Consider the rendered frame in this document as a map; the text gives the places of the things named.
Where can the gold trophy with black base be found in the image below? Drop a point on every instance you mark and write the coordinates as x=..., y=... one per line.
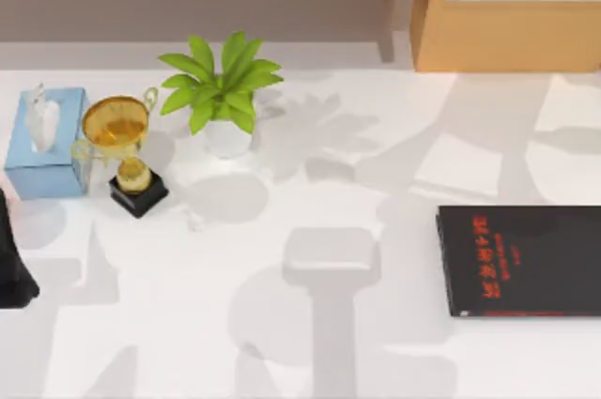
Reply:
x=117, y=127

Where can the light blue tissue box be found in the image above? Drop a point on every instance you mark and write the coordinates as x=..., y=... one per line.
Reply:
x=47, y=169

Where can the light wooden cupboard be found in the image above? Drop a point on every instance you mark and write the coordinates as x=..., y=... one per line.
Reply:
x=507, y=37

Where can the black book with red lettering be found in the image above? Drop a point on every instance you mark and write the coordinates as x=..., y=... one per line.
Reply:
x=526, y=263

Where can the green plant in white pot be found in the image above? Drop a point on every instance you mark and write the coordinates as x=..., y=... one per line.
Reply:
x=220, y=89

